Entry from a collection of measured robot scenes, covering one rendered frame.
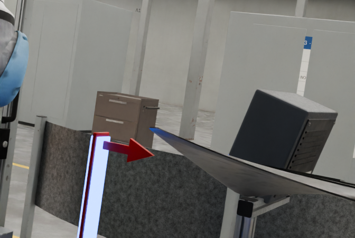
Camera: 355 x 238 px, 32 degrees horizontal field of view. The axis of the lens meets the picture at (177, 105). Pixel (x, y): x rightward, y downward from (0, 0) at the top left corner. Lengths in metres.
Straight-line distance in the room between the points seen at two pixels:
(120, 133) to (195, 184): 5.01
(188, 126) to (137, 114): 4.72
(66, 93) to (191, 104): 2.77
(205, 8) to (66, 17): 2.92
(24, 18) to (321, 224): 1.47
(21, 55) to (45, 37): 9.68
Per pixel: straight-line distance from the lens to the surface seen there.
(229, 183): 0.66
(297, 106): 1.14
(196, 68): 11.85
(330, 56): 6.72
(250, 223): 1.12
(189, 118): 11.88
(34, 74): 10.67
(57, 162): 2.82
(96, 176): 0.62
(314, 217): 2.35
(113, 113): 7.40
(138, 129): 7.26
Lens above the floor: 1.26
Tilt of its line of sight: 3 degrees down
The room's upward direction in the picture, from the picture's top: 8 degrees clockwise
